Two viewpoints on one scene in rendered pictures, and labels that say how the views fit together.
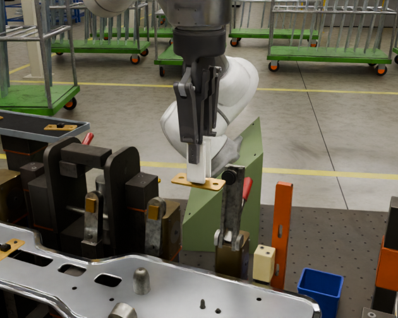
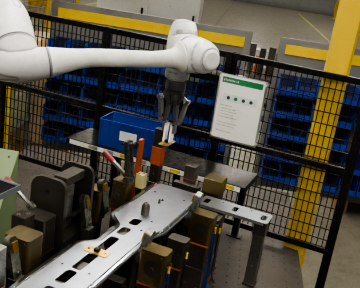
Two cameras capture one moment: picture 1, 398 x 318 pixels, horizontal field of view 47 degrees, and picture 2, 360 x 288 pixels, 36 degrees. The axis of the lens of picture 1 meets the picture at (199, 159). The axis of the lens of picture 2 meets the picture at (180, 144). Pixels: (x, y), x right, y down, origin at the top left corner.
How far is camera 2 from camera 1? 2.11 m
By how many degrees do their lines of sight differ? 85
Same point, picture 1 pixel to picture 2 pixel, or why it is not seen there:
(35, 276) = (128, 240)
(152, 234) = (106, 200)
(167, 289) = not seen: hidden behind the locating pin
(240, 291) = (148, 194)
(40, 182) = (43, 217)
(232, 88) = not seen: outside the picture
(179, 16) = (186, 77)
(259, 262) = (144, 179)
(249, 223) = (13, 208)
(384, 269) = (162, 156)
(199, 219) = not seen: outside the picture
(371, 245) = (26, 192)
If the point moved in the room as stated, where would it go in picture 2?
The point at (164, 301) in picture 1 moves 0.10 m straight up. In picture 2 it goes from (154, 210) to (158, 186)
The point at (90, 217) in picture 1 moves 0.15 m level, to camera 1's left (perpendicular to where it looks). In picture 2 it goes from (87, 212) to (80, 232)
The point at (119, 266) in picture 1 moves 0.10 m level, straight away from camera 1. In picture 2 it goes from (123, 218) to (95, 216)
